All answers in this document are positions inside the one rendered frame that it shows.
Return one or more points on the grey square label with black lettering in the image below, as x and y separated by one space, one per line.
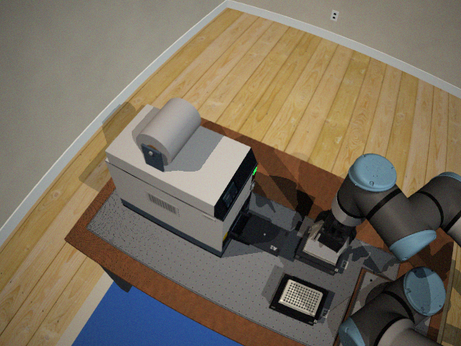
344 264
324 313

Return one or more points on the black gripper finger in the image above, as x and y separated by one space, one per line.
348 241
317 224

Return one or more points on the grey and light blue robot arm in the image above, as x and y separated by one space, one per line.
390 314

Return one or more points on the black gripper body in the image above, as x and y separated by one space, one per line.
330 238

